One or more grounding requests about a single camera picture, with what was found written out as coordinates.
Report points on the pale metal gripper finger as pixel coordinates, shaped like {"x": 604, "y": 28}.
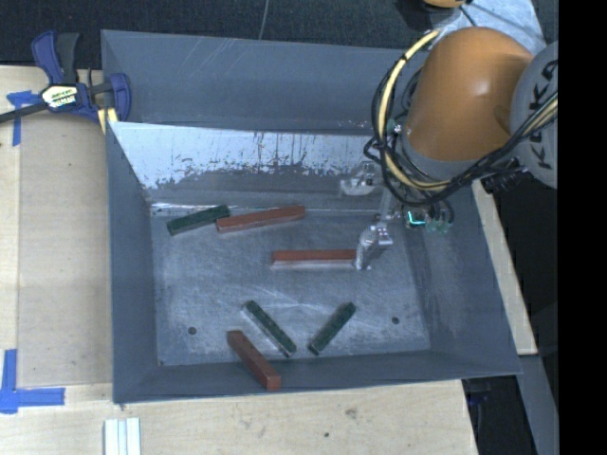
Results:
{"x": 362, "y": 182}
{"x": 372, "y": 247}

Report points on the red-brown flat block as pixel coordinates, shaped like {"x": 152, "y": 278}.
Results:
{"x": 253, "y": 360}
{"x": 313, "y": 257}
{"x": 261, "y": 219}

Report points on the dark green flat block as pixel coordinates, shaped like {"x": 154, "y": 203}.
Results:
{"x": 270, "y": 329}
{"x": 196, "y": 220}
{"x": 333, "y": 328}

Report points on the grey metal bin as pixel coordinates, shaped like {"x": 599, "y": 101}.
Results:
{"x": 213, "y": 282}

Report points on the pale wood board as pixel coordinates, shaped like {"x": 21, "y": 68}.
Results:
{"x": 61, "y": 254}

